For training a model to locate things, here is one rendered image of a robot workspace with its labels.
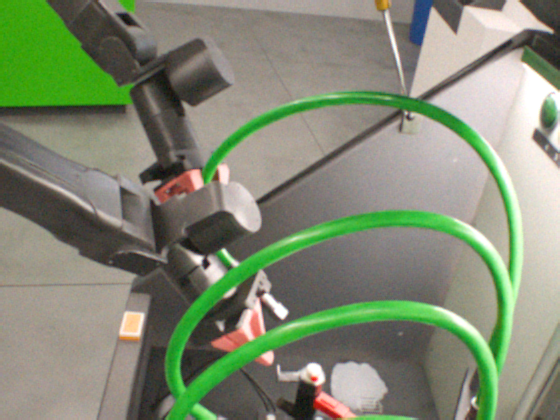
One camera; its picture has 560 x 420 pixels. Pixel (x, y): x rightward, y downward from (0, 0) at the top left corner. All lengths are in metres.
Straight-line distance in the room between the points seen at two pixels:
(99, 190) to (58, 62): 3.36
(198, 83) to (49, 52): 3.19
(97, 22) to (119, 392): 0.49
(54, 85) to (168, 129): 3.24
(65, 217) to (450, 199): 0.62
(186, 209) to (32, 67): 3.35
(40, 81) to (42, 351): 2.05
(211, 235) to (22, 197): 0.19
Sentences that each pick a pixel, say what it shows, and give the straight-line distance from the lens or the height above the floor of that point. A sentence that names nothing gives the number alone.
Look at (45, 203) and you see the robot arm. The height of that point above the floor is 1.34.
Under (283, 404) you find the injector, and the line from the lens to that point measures 0.75.
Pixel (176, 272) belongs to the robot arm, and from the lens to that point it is 0.66.
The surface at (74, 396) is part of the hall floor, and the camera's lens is 2.17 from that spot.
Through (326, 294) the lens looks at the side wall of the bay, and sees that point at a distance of 1.05.
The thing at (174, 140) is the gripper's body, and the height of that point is 1.30.
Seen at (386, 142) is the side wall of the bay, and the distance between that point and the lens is 0.91.
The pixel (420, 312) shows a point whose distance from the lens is 0.45.
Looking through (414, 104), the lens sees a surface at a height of 1.42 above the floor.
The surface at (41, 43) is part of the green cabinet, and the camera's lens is 3.88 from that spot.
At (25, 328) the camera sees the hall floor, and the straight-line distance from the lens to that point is 2.43.
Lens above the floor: 1.62
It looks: 31 degrees down
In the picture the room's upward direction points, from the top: 9 degrees clockwise
